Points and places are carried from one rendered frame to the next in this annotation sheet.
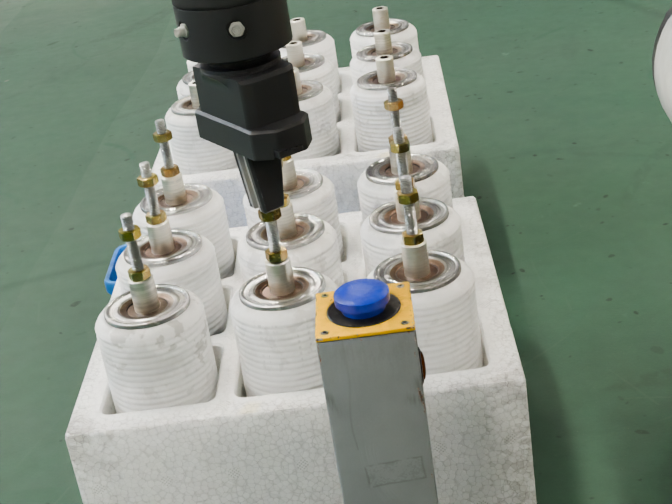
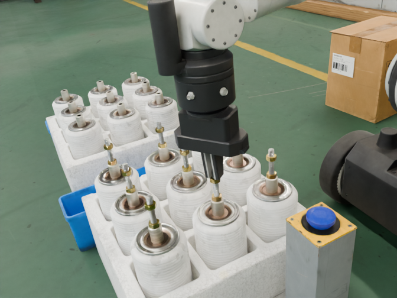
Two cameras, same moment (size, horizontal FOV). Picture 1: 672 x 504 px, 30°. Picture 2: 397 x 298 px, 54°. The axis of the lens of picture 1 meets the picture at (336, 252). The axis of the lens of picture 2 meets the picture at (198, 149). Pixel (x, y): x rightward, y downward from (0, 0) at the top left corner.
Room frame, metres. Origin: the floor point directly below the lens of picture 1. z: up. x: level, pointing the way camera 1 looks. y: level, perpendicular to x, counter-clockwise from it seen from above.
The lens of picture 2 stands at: (0.49, 0.33, 0.70)
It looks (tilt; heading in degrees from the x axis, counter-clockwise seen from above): 30 degrees down; 332
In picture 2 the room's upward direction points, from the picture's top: 7 degrees counter-clockwise
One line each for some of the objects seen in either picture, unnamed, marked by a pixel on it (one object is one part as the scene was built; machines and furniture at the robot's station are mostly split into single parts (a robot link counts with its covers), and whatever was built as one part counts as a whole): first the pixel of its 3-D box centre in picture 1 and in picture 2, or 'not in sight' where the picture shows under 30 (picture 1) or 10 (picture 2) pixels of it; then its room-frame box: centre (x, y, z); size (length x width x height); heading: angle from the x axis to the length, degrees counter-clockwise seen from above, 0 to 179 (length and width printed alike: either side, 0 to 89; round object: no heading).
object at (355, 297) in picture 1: (362, 302); (320, 219); (0.79, -0.01, 0.32); 0.04 x 0.04 x 0.02
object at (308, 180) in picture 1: (287, 185); (164, 157); (1.21, 0.04, 0.25); 0.08 x 0.08 x 0.01
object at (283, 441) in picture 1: (310, 377); (197, 241); (1.09, 0.04, 0.09); 0.39 x 0.39 x 0.18; 87
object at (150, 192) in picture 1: (152, 200); (129, 181); (1.09, 0.16, 0.30); 0.01 x 0.01 x 0.08
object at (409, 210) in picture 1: (410, 218); (271, 167); (0.96, -0.07, 0.30); 0.01 x 0.01 x 0.08
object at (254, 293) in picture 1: (282, 289); (218, 212); (0.97, 0.05, 0.25); 0.08 x 0.08 x 0.01
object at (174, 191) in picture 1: (173, 189); (114, 169); (1.21, 0.16, 0.26); 0.02 x 0.02 x 0.03
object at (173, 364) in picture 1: (168, 395); (165, 277); (0.98, 0.17, 0.16); 0.10 x 0.10 x 0.18
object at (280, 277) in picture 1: (280, 276); (217, 206); (0.97, 0.05, 0.26); 0.02 x 0.02 x 0.03
